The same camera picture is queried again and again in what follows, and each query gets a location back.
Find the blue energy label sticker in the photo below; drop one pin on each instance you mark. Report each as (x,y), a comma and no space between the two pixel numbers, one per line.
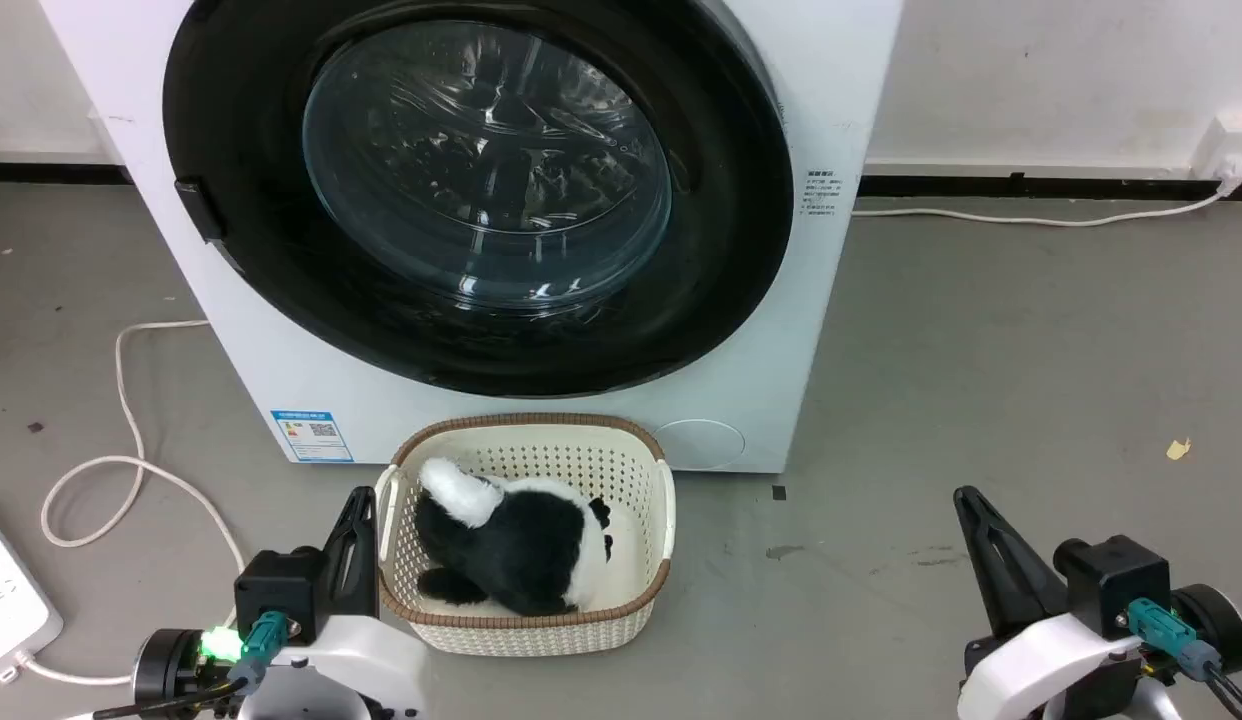
(312,435)

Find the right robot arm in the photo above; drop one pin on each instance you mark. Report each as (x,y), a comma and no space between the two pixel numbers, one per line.
(1216,625)

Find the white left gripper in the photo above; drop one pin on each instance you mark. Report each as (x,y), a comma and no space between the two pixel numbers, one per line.
(371,665)

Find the cream woven laundry basket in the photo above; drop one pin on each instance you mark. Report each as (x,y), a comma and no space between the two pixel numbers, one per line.
(636,520)

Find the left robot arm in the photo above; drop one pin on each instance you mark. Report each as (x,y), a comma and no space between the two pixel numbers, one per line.
(166,665)

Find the small printed text sticker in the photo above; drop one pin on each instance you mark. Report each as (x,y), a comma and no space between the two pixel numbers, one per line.
(822,192)

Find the black round glass washer door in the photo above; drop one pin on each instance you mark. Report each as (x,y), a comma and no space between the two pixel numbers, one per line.
(251,120)

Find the round white filter cover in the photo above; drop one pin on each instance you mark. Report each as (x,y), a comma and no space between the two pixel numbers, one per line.
(701,443)

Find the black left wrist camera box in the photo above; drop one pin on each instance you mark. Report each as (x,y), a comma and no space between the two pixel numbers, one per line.
(279,590)

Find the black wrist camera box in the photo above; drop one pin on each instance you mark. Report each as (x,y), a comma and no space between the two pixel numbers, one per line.
(1116,585)
(279,590)

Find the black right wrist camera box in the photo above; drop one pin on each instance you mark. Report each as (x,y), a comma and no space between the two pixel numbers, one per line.
(1116,585)

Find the black and white panda plush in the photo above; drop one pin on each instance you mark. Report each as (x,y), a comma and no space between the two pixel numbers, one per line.
(521,545)

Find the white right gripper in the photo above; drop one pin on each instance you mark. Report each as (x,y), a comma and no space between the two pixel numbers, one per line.
(1041,665)

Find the white power strip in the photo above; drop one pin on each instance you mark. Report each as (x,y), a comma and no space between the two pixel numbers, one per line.
(6,600)

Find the white wall socket plug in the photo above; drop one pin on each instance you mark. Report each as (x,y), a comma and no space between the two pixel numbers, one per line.
(1231,150)

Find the yellow paper scrap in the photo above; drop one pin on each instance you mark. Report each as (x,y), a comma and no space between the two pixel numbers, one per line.
(1178,449)

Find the white washing machine body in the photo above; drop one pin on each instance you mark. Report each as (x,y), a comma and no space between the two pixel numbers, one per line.
(841,80)

